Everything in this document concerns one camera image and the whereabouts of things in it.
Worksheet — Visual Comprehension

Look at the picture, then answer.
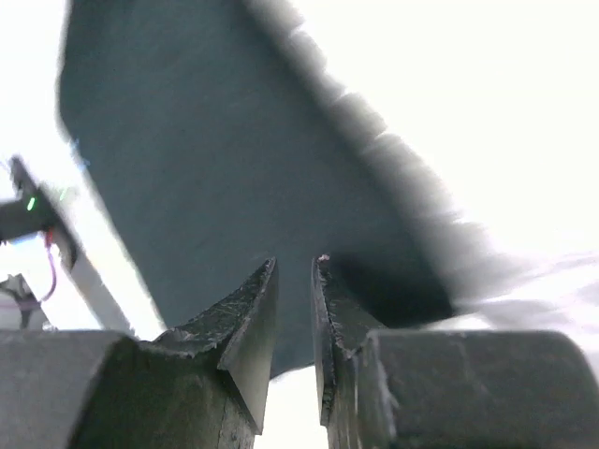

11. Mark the black t shirt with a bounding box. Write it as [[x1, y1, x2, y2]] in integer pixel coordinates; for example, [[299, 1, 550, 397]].
[[60, 1, 498, 375]]

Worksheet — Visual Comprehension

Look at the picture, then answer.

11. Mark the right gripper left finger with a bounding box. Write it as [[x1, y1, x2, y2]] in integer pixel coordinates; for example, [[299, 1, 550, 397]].
[[1, 259, 278, 448]]

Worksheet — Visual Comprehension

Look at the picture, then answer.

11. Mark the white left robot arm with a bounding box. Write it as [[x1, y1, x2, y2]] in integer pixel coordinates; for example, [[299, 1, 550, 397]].
[[1, 156, 80, 270]]

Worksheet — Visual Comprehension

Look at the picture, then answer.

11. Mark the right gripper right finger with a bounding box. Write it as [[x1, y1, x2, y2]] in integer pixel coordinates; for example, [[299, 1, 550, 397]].
[[312, 256, 598, 448]]

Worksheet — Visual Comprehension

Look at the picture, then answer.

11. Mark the aluminium frame rail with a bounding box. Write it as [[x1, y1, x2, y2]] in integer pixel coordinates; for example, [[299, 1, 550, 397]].
[[65, 242, 135, 336]]

